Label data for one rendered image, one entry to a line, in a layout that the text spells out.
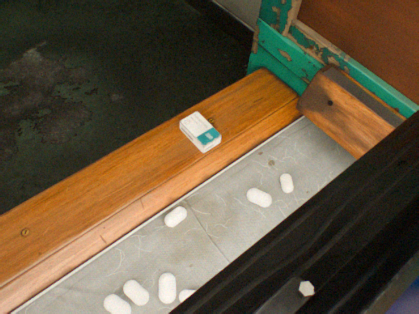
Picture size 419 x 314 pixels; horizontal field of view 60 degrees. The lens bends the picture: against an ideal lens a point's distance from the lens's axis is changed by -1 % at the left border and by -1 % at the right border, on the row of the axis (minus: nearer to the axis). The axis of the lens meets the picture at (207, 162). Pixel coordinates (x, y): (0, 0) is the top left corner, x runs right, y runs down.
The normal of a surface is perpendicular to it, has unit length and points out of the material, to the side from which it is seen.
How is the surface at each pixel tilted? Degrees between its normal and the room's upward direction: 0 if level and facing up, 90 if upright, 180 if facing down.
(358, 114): 67
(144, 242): 0
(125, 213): 45
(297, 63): 90
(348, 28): 90
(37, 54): 0
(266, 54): 88
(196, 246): 0
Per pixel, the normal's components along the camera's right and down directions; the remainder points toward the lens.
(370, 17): -0.77, 0.51
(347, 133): -0.69, 0.26
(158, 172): 0.07, -0.55
